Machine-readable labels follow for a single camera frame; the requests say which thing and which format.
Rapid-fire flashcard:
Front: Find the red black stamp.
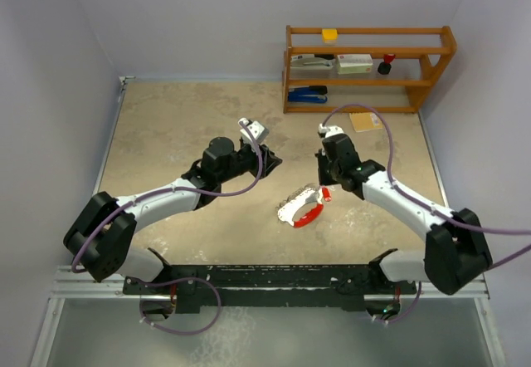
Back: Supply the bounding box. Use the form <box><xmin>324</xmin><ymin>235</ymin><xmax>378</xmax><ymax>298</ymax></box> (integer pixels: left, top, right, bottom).
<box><xmin>378</xmin><ymin>54</ymin><xmax>396</xmax><ymax>76</ymax></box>

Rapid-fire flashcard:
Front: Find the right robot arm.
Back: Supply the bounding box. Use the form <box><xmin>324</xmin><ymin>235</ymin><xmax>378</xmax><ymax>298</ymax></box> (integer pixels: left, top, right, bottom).
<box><xmin>315</xmin><ymin>134</ymin><xmax>493</xmax><ymax>295</ymax></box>

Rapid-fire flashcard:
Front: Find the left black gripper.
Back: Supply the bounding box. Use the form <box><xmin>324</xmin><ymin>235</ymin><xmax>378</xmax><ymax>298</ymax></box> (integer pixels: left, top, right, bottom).
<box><xmin>217</xmin><ymin>142</ymin><xmax>280</xmax><ymax>185</ymax></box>

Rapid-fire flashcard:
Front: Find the red key fob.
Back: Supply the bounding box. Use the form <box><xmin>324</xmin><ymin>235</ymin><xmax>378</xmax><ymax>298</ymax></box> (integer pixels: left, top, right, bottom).
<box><xmin>321</xmin><ymin>187</ymin><xmax>332</xmax><ymax>202</ymax></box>

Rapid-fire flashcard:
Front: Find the silver red key holder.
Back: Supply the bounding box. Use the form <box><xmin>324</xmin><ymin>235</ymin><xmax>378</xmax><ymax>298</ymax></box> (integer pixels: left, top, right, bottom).
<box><xmin>277</xmin><ymin>183</ymin><xmax>326</xmax><ymax>228</ymax></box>

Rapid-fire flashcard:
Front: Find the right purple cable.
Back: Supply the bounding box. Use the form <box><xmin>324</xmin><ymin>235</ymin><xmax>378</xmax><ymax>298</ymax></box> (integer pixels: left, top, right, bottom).
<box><xmin>319</xmin><ymin>104</ymin><xmax>531</xmax><ymax>326</ymax></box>

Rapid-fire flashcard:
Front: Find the aluminium rail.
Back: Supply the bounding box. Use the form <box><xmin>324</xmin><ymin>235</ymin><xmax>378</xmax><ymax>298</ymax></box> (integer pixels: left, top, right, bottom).
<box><xmin>51</xmin><ymin>266</ymin><xmax>490</xmax><ymax>300</ymax></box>

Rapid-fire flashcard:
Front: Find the black base frame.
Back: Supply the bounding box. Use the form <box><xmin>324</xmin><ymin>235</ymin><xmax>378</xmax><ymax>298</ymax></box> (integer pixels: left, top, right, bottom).
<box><xmin>124</xmin><ymin>263</ymin><xmax>417</xmax><ymax>314</ymax></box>

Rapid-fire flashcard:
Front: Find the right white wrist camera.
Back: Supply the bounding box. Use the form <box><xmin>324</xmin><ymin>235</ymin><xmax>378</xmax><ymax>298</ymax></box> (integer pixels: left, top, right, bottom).
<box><xmin>318</xmin><ymin>124</ymin><xmax>344</xmax><ymax>139</ymax></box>

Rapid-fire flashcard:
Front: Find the white staples box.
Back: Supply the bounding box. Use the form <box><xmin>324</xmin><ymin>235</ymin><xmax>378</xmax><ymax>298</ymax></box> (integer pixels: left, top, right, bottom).
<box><xmin>336</xmin><ymin>54</ymin><xmax>373</xmax><ymax>75</ymax></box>

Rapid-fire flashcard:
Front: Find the yellow block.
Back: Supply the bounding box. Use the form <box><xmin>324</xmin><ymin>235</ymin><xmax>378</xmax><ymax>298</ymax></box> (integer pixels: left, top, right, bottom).
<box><xmin>321</xmin><ymin>28</ymin><xmax>339</xmax><ymax>44</ymax></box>

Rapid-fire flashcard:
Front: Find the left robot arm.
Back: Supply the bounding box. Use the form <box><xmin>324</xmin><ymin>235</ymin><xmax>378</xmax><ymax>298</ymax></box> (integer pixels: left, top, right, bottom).
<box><xmin>63</xmin><ymin>137</ymin><xmax>282</xmax><ymax>294</ymax></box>

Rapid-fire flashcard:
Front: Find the grey stapler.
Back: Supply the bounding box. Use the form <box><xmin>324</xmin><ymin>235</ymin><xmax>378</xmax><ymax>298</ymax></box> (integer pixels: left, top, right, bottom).
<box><xmin>290</xmin><ymin>54</ymin><xmax>335</xmax><ymax>71</ymax></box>

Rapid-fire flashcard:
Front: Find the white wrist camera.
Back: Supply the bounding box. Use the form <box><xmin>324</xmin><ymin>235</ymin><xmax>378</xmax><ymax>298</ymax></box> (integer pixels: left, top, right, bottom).
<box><xmin>238</xmin><ymin>118</ymin><xmax>270</xmax><ymax>144</ymax></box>
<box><xmin>318</xmin><ymin>124</ymin><xmax>344</xmax><ymax>139</ymax></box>

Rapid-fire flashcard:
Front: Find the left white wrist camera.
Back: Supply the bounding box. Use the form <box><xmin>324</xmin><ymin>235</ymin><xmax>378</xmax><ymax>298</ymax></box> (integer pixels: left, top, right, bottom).
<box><xmin>238</xmin><ymin>118</ymin><xmax>270</xmax><ymax>144</ymax></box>

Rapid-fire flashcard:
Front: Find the blue black stapler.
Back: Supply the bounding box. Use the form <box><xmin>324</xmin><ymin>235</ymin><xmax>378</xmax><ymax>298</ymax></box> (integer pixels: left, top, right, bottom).
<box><xmin>287</xmin><ymin>86</ymin><xmax>328</xmax><ymax>104</ymax></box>

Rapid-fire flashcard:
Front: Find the wooden shelf rack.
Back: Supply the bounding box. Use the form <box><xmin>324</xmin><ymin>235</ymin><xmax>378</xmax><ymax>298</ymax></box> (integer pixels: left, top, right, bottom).
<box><xmin>282</xmin><ymin>26</ymin><xmax>457</xmax><ymax>113</ymax></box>

